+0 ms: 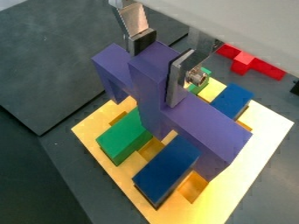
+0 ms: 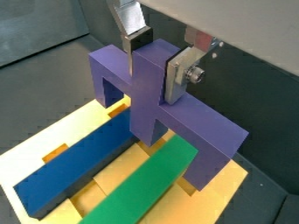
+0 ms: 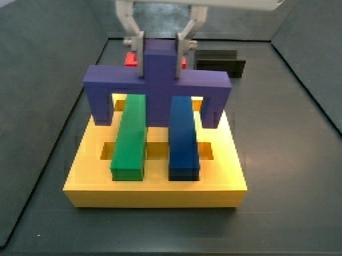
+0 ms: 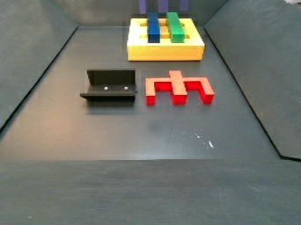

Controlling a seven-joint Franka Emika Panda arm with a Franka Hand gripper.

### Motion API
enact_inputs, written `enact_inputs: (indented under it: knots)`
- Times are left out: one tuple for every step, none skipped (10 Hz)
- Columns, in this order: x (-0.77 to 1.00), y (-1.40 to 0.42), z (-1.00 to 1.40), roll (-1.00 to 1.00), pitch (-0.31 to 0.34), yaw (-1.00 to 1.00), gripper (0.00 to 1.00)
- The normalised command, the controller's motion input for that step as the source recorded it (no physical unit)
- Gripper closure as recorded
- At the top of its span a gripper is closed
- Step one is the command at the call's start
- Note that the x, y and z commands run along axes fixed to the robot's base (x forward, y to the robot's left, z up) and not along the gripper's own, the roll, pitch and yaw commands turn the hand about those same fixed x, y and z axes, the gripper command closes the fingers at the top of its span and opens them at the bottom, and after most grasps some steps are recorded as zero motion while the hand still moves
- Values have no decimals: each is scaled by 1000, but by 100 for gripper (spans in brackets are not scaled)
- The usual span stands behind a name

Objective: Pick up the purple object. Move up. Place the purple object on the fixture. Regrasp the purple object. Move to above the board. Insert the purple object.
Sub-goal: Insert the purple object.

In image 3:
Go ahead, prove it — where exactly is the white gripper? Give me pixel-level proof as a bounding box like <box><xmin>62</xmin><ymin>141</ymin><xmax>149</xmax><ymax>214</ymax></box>
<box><xmin>114</xmin><ymin>0</ymin><xmax>283</xmax><ymax>78</ymax></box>

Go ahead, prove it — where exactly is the purple comb-shaped block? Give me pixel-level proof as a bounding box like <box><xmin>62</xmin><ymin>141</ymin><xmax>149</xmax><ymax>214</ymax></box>
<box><xmin>82</xmin><ymin>39</ymin><xmax>232</xmax><ymax>128</ymax></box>

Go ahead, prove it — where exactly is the black angled fixture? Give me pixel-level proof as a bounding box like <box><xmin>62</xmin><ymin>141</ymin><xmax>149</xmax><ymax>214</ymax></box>
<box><xmin>193</xmin><ymin>50</ymin><xmax>245</xmax><ymax>78</ymax></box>

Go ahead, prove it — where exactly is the yellow slotted board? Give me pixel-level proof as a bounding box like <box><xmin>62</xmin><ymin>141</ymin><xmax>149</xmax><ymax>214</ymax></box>
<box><xmin>62</xmin><ymin>95</ymin><xmax>247</xmax><ymax>208</ymax></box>

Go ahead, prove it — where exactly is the red comb-shaped block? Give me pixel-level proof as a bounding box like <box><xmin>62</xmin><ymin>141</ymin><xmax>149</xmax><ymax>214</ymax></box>
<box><xmin>124</xmin><ymin>52</ymin><xmax>187</xmax><ymax>69</ymax></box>

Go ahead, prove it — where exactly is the blue bar block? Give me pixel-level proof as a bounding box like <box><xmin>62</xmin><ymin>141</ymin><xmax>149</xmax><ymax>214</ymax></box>
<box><xmin>168</xmin><ymin>96</ymin><xmax>200</xmax><ymax>181</ymax></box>

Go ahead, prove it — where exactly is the green bar block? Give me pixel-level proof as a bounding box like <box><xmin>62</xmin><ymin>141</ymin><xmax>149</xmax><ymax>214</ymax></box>
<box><xmin>110</xmin><ymin>95</ymin><xmax>147</xmax><ymax>181</ymax></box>

